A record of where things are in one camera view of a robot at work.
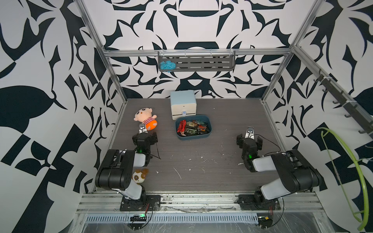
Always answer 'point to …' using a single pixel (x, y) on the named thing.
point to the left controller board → (137, 218)
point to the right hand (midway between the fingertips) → (249, 133)
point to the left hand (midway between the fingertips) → (142, 130)
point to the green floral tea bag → (192, 131)
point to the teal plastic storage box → (204, 126)
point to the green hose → (363, 179)
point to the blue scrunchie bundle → (167, 65)
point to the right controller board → (264, 222)
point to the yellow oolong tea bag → (192, 124)
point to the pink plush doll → (144, 115)
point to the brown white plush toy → (139, 176)
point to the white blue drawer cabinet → (183, 103)
